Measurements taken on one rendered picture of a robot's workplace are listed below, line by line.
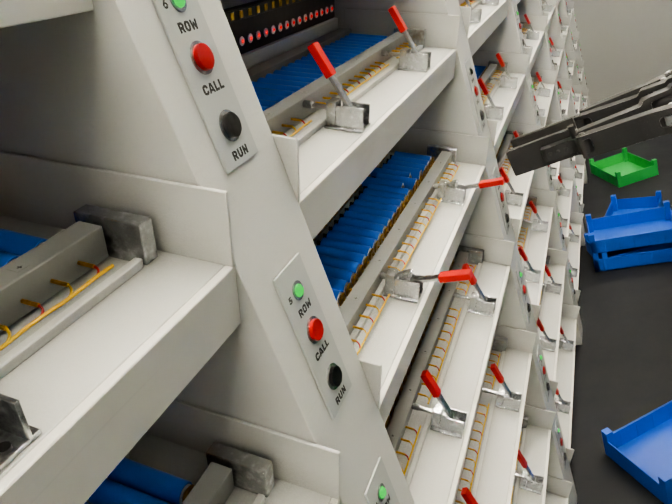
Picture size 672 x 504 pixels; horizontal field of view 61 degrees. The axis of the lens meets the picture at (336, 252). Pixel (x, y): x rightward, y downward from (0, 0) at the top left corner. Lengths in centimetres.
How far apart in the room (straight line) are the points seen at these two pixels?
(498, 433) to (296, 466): 63
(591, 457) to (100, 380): 151
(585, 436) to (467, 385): 95
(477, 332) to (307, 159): 50
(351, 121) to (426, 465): 41
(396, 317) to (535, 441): 73
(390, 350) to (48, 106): 37
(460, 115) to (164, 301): 76
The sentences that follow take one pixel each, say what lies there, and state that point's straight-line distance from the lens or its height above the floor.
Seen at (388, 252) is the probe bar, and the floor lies 95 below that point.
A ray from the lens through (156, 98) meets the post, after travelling 34.
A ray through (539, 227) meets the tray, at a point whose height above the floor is 52.
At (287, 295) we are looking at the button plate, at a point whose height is 106.
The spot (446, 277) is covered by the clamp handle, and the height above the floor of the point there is 93.
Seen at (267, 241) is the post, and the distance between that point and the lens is 39.
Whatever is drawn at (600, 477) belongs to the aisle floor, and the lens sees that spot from 166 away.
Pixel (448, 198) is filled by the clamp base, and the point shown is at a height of 92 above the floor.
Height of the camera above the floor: 122
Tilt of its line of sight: 22 degrees down
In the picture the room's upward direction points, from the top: 21 degrees counter-clockwise
